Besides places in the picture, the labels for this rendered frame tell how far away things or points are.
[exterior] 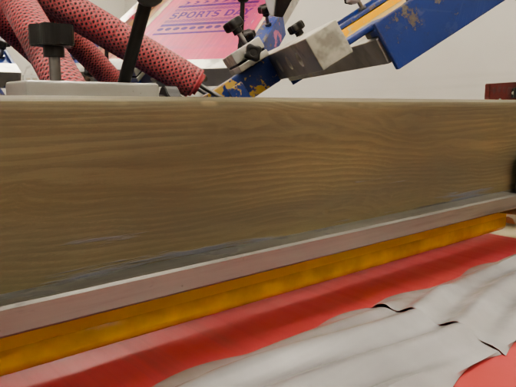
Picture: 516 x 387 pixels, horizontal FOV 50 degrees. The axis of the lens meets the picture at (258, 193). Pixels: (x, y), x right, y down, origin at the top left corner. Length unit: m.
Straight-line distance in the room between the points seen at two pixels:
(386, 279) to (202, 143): 0.16
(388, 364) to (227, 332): 0.08
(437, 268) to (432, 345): 0.13
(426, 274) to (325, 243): 0.10
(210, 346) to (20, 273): 0.09
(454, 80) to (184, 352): 2.40
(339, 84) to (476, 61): 0.75
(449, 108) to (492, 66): 2.14
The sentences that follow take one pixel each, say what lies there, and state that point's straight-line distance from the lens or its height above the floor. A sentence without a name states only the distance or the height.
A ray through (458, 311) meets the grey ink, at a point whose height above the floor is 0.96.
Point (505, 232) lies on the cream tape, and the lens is 0.49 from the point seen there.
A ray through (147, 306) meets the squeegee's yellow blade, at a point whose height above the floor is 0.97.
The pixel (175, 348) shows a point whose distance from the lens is 0.25.
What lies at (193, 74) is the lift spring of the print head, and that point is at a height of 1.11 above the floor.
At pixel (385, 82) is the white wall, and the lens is 2.79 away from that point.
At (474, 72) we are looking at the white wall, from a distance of 2.54.
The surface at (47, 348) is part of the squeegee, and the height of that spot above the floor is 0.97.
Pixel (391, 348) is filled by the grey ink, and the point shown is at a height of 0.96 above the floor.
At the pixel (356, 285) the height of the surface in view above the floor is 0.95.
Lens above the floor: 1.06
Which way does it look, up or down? 9 degrees down
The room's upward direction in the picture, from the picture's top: straight up
